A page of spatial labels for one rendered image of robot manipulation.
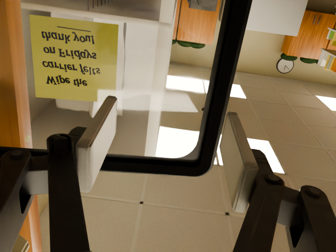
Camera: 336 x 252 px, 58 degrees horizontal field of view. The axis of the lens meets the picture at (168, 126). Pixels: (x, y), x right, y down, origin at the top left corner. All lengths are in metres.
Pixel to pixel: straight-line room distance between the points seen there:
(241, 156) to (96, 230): 1.87
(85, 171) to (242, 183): 0.08
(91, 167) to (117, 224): 1.89
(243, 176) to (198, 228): 1.95
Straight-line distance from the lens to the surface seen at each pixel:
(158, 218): 2.11
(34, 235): 0.52
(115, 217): 2.09
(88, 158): 0.16
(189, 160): 0.34
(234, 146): 0.18
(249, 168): 0.16
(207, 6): 0.27
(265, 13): 5.00
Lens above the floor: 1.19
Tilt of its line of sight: 27 degrees up
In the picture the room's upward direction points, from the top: 172 degrees counter-clockwise
